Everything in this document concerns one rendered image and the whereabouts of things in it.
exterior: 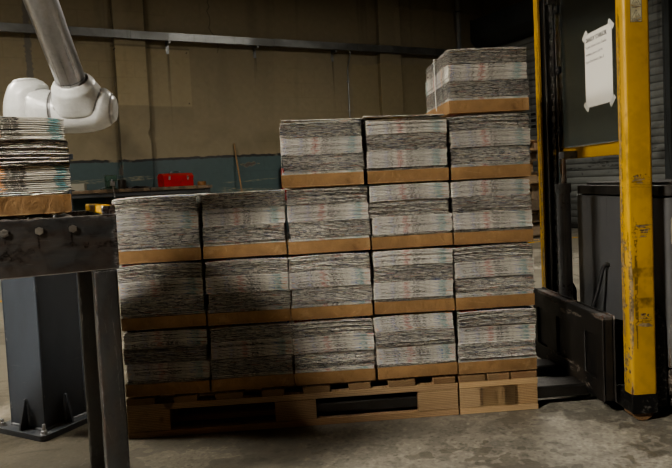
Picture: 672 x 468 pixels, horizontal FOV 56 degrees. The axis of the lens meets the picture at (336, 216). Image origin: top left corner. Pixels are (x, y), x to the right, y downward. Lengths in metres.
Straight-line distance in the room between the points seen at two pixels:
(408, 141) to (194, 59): 7.22
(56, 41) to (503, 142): 1.53
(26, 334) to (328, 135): 1.28
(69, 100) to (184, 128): 6.73
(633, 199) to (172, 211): 1.53
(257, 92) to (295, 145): 7.27
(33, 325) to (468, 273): 1.54
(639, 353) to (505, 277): 0.49
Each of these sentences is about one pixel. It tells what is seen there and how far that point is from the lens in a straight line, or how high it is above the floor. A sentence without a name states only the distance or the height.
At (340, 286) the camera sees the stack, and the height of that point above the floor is 0.48.
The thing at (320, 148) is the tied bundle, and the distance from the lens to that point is 2.19.
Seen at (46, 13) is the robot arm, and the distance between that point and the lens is 2.27.
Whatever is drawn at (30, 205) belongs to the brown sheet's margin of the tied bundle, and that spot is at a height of 0.83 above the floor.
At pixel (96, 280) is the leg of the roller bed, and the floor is 0.66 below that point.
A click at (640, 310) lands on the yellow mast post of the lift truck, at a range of 2.33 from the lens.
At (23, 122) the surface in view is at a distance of 1.61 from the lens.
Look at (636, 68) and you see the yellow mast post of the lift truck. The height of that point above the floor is 1.17.
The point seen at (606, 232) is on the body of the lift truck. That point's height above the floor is 0.60.
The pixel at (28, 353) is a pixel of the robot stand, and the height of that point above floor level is 0.29.
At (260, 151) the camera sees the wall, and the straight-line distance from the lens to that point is 9.36.
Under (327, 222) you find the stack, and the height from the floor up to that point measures 0.71.
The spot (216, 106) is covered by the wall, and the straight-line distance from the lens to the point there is 9.23.
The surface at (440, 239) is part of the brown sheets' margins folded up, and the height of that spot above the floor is 0.63.
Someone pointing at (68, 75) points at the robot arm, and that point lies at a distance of 2.37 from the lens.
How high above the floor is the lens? 0.85
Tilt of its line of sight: 3 degrees down
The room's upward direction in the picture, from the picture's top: 3 degrees counter-clockwise
